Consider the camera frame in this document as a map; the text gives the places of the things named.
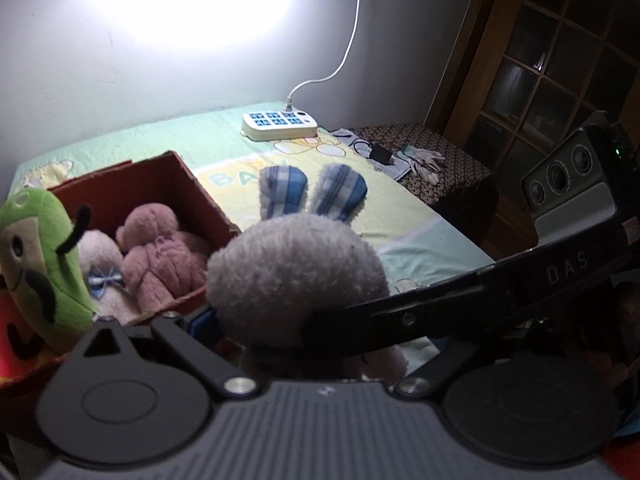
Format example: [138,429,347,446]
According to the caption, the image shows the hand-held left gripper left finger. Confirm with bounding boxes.
[75,305,261,403]

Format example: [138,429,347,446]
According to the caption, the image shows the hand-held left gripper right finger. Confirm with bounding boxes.
[394,340,494,403]

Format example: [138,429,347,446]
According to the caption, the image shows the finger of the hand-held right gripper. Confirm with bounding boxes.
[302,260,522,361]

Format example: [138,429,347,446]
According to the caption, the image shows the pink bear plush toy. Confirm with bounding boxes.
[116,203,213,311]

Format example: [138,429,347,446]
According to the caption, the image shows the white rabbit plush plaid ears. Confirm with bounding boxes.
[206,164,408,381]
[77,230,151,326]

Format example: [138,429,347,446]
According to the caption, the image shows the red cardboard box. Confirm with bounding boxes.
[47,150,243,361]

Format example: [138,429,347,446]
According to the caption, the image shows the green plush toy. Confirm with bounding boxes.
[0,187,98,356]

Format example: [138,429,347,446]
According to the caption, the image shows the yellow tiger plush toy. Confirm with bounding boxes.
[0,285,68,386]

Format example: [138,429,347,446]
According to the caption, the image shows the white gloves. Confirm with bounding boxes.
[400,144,446,183]

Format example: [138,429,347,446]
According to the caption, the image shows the brown patterned cloth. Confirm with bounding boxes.
[345,122,493,211]

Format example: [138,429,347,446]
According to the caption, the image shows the black power adapter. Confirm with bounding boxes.
[367,144,396,166]

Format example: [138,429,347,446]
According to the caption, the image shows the white printed paper sheet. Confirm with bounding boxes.
[332,127,416,181]

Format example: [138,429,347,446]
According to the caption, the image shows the white power strip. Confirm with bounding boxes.
[239,109,319,142]

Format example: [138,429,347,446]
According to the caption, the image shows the white power cable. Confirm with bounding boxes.
[285,0,370,113]

